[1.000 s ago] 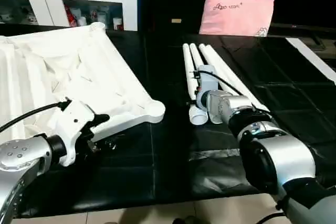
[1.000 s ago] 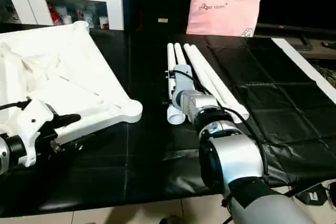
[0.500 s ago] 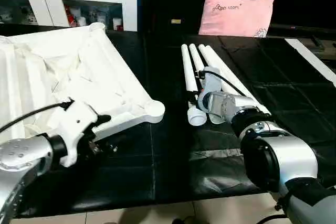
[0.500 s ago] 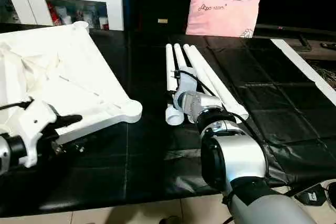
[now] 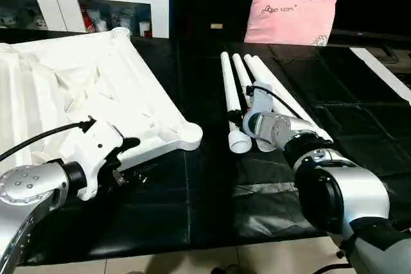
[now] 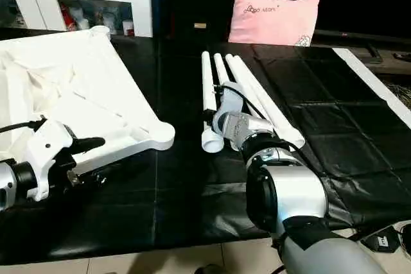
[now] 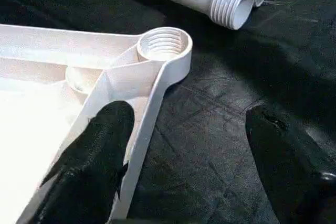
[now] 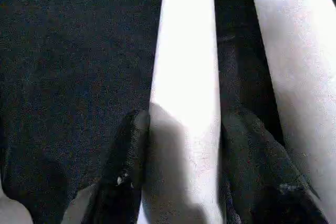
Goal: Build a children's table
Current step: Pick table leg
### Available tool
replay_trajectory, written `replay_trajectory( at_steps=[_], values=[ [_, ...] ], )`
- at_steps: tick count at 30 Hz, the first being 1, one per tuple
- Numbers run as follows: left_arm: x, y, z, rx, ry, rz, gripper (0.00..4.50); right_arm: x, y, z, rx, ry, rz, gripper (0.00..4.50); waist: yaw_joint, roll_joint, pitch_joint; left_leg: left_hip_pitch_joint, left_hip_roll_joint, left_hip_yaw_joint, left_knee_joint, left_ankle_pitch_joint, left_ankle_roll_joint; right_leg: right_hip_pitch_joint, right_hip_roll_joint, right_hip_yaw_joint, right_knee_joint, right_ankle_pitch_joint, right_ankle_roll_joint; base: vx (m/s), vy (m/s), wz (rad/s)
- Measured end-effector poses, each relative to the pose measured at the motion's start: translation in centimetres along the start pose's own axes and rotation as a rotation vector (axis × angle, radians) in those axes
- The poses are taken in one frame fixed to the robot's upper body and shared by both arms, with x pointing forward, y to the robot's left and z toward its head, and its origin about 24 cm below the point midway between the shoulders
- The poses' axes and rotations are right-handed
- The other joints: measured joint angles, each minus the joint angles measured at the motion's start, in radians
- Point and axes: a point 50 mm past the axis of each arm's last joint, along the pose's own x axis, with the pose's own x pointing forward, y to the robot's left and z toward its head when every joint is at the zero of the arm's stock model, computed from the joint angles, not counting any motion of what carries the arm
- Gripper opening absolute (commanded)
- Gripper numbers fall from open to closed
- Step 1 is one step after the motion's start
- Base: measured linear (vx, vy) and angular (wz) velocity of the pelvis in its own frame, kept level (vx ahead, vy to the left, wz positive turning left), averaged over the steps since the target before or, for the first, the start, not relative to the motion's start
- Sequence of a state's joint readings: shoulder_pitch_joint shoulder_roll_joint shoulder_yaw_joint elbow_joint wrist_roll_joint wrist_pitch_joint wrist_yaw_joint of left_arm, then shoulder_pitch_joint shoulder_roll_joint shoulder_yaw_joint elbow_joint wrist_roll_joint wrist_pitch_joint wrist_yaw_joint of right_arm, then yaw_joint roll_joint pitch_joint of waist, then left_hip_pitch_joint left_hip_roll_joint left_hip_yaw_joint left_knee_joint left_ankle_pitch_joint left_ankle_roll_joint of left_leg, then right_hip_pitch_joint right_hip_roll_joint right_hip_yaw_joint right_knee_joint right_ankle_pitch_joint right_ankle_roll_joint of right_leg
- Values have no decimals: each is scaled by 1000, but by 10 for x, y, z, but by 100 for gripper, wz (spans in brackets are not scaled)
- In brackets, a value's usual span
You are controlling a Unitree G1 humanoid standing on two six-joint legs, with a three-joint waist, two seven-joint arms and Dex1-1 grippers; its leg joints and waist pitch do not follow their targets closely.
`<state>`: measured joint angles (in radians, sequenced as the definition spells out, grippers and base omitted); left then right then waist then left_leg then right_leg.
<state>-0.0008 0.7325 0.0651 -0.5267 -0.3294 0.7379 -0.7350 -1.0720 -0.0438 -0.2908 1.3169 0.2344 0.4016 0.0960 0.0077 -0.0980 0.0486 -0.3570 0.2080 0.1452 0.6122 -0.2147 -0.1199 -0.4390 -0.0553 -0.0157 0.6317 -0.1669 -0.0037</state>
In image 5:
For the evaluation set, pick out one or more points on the white plastic table top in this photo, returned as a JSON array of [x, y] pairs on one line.
[[112, 78]]

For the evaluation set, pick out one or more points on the black work mat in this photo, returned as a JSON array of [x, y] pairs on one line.
[[208, 206]]

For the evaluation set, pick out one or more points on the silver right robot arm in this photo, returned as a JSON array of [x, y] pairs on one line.
[[353, 190]]

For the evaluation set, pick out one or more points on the pink pillow with print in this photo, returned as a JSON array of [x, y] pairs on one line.
[[289, 20]]

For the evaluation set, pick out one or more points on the red and white carton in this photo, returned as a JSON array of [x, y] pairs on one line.
[[87, 19]]

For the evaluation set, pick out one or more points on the white plastic table leg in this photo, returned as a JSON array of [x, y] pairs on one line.
[[232, 94], [298, 104], [257, 68], [241, 72]]

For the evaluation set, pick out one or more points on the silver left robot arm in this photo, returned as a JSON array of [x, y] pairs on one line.
[[25, 190]]

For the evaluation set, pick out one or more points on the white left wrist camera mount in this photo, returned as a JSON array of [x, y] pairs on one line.
[[93, 149]]

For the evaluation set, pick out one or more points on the white flat board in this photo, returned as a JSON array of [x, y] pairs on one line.
[[382, 75]]

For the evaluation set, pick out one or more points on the small yellow label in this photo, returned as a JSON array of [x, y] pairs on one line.
[[216, 26]]

